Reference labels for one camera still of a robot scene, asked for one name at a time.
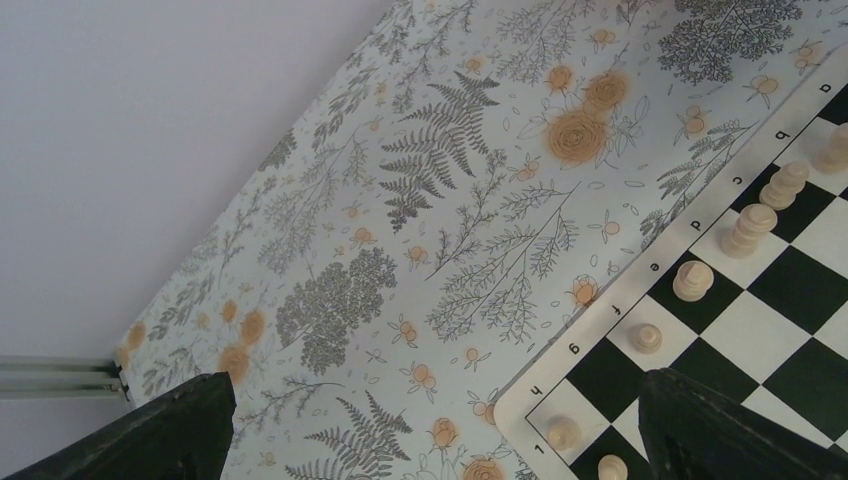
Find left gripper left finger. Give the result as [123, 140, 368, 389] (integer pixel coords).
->
[8, 372, 236, 479]

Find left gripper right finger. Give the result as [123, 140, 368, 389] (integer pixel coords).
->
[638, 368, 847, 479]

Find light pawn chess piece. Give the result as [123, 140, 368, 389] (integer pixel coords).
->
[597, 454, 628, 480]

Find light wooden chess piece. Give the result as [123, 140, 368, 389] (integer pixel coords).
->
[672, 260, 714, 302]

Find black white chessboard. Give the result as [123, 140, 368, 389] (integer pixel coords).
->
[494, 47, 847, 479]

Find floral patterned mat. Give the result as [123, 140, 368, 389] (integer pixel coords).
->
[117, 1, 847, 479]

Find aluminium rail frame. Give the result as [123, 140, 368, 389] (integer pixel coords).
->
[1, 355, 126, 400]

